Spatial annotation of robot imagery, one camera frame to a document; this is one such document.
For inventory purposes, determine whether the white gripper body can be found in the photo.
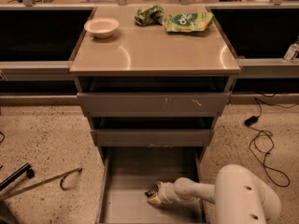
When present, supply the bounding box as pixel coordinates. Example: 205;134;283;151
158;182;178;203

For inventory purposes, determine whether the black rxbar chocolate wrapper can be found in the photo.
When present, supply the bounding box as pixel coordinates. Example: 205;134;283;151
145;186;159;198

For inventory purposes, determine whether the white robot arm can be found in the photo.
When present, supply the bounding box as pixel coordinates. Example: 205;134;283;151
145;164;282;224

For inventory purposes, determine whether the bottom grey open drawer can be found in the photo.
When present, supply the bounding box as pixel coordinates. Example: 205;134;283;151
96;147;208;224

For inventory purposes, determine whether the middle grey drawer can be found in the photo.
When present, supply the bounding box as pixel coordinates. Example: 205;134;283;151
91;129;214;147

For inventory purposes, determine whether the top grey drawer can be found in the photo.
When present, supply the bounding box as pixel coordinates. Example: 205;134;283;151
77;92;230;118

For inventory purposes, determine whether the grey drawer cabinet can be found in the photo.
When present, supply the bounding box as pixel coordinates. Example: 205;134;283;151
70;5;240;158

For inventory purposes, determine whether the grey metal bent rod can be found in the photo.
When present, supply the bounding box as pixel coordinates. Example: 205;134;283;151
0;167;82;202

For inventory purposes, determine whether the black chair leg with caster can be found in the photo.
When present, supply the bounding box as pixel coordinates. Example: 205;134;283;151
0;163;35;191

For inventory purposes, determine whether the green chip bag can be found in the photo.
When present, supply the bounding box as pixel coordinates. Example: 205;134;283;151
164;12;214;33

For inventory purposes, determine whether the white bowl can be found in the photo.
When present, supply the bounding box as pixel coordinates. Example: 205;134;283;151
84;18;120;38

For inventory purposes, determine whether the crumpled green snack bag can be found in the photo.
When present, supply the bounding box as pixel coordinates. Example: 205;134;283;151
133;5;164;26

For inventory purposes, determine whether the clear plastic bottle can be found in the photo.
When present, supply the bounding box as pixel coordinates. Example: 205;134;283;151
283;36;299;62

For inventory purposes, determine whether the black power adapter with cable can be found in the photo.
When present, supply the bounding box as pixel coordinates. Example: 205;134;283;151
244;97;299;188

